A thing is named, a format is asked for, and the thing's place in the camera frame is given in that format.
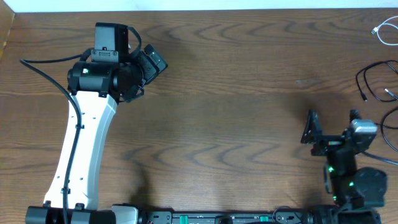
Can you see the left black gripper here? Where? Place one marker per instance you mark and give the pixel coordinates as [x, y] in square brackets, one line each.
[148, 66]

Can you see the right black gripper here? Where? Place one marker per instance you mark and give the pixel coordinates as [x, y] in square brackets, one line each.
[328, 142]

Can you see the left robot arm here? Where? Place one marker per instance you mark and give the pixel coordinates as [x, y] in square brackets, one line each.
[109, 73]

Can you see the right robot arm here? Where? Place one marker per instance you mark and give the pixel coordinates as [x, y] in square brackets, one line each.
[357, 192]

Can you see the cardboard box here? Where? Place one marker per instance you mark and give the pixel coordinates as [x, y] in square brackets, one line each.
[6, 21]

